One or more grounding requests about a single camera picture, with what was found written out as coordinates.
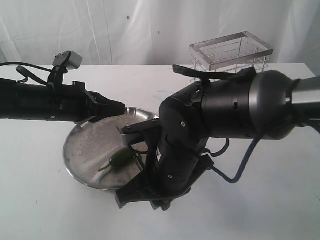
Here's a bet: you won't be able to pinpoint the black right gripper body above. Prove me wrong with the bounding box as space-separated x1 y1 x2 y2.
139 134 209 200

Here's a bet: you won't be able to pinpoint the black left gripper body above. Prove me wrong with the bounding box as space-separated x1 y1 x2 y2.
47 82 103 124

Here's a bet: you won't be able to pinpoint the black handled knife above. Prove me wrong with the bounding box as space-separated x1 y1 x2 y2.
116 125 146 171

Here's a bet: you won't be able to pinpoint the green jalapeno pepper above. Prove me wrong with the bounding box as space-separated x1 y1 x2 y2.
97 147 136 172

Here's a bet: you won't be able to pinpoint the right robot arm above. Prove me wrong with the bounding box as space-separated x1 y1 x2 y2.
115 65 320 211

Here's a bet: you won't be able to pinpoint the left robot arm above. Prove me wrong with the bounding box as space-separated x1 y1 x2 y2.
0 81 126 125

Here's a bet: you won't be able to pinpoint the round stainless steel plate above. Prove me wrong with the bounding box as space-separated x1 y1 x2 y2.
63 107 157 191

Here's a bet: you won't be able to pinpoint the white backdrop curtain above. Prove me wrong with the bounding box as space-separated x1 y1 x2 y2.
0 0 320 65

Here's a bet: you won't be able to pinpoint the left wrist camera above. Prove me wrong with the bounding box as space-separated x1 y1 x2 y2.
52 50 83 70

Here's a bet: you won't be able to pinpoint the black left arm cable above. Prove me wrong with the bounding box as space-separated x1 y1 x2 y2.
0 61 66 86

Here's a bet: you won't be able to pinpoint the chrome wire utensil holder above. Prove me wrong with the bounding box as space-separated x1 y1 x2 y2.
189 31 274 73

